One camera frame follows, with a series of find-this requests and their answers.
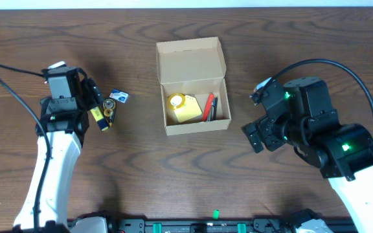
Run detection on yellow adhesive tape roll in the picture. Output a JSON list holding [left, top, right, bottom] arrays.
[[167, 93, 186, 110]]

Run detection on yellow sticky note pad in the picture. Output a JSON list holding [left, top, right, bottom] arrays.
[[174, 95, 202, 123]]

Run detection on red black stapler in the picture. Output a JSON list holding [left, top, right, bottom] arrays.
[[202, 93, 218, 122]]

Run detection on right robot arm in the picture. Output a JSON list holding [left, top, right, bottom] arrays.
[[242, 77, 373, 232]]

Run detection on yellow blue highlighter marker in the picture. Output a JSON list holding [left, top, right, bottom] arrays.
[[90, 107, 109, 131]]

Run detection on black mounting rail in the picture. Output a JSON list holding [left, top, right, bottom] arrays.
[[66, 208, 359, 233]]

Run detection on cardboard box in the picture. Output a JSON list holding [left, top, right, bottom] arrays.
[[156, 37, 231, 136]]

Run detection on black correction tape dispenser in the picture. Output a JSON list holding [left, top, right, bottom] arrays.
[[102, 98, 117, 127]]

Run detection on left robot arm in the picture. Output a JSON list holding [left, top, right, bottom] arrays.
[[14, 61, 109, 232]]

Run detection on small green clip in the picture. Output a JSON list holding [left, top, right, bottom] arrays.
[[212, 210, 220, 220]]

